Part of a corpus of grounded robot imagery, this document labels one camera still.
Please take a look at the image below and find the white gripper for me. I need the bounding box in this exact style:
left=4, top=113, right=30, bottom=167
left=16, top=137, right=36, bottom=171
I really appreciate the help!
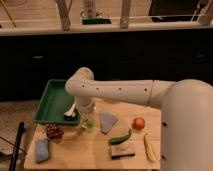
left=77, top=101, right=96, bottom=124

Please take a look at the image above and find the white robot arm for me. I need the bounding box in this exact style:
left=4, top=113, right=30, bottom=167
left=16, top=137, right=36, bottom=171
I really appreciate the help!
left=65, top=67, right=213, bottom=171

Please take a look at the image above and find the green plastic cup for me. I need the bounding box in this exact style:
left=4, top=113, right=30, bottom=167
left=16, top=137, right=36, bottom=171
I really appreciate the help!
left=81, top=118, right=95, bottom=132

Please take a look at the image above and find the white brush in tray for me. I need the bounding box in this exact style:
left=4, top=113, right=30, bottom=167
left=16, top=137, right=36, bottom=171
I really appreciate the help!
left=64, top=104, right=76, bottom=120

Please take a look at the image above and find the light blue folded cloth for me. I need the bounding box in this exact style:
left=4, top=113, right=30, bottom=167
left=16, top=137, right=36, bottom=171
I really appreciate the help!
left=100, top=111, right=118, bottom=134

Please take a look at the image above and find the green plastic tray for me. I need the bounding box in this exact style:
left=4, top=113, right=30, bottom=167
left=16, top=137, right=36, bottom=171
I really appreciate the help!
left=33, top=79, right=80, bottom=126

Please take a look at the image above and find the brown grape bunch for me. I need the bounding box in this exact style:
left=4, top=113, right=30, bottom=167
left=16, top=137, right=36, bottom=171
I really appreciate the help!
left=46, top=124, right=64, bottom=139

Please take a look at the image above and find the green cucumber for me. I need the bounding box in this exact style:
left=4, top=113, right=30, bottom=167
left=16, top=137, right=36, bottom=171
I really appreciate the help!
left=109, top=129, right=132, bottom=145

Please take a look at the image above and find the wooden table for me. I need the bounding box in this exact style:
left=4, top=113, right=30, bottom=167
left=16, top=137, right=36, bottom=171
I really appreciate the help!
left=24, top=99, right=161, bottom=171

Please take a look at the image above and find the orange tomato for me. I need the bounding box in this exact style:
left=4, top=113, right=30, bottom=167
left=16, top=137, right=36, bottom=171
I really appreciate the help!
left=133, top=117, right=145, bottom=130

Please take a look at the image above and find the black pole left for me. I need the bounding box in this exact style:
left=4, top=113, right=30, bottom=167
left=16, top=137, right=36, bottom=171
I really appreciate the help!
left=9, top=122, right=25, bottom=171

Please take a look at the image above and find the yellow banana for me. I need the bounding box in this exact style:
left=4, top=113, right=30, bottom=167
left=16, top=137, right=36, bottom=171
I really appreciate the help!
left=144, top=134, right=157, bottom=162

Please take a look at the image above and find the green base stand background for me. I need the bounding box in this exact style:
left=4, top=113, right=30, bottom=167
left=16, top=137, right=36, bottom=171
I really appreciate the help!
left=82, top=18, right=112, bottom=25

